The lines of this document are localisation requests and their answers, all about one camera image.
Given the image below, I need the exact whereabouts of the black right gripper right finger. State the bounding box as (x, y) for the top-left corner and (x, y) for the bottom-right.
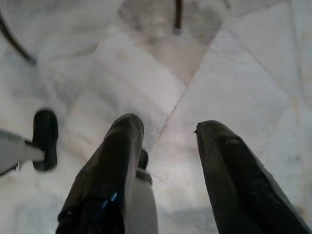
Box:
(194, 119), (312, 234)

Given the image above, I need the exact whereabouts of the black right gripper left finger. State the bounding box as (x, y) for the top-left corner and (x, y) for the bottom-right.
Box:
(55, 113), (145, 234)

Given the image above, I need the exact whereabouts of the grey robot right leg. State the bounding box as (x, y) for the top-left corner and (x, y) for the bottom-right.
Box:
(124, 148), (157, 234)

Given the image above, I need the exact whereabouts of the dark curved chair leg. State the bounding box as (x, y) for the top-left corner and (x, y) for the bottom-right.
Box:
(0, 12), (38, 65)

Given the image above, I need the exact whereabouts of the dark straight chair leg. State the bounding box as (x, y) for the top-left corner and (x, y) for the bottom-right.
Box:
(174, 0), (184, 35)

